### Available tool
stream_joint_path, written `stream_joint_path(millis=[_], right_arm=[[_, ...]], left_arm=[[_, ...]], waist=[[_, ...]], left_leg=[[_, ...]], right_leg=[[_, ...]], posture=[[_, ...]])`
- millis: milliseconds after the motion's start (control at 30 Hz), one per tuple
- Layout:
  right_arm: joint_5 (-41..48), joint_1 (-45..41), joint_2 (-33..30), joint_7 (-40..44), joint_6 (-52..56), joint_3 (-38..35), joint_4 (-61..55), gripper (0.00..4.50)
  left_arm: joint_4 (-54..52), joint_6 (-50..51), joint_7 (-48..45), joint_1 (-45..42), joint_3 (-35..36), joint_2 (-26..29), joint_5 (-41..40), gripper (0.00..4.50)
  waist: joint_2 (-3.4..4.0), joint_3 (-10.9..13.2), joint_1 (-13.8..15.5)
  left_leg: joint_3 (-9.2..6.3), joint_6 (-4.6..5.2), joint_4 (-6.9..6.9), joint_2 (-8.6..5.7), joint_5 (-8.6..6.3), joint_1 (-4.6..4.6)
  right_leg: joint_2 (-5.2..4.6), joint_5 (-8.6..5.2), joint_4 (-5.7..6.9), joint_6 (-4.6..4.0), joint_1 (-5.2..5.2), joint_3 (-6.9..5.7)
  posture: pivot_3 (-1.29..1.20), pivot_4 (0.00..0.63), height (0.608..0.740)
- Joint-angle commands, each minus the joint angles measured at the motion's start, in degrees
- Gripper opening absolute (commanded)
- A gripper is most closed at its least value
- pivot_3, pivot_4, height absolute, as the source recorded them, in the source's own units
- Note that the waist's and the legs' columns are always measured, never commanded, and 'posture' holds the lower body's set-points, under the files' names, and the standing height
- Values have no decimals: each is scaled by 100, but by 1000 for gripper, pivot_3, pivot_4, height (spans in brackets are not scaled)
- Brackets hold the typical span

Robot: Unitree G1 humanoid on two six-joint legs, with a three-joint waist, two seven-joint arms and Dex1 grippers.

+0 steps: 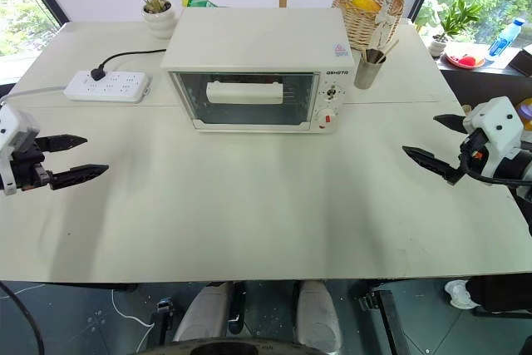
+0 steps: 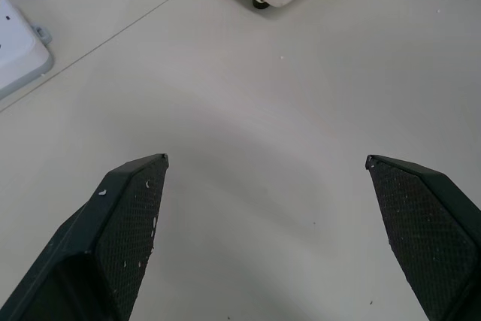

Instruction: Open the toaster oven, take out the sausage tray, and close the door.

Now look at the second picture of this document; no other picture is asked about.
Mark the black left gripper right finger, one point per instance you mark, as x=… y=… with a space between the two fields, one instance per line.
x=424 y=234

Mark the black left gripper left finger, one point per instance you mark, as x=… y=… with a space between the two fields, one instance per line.
x=94 y=246

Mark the white power strip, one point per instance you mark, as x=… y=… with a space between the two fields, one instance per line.
x=17 y=44

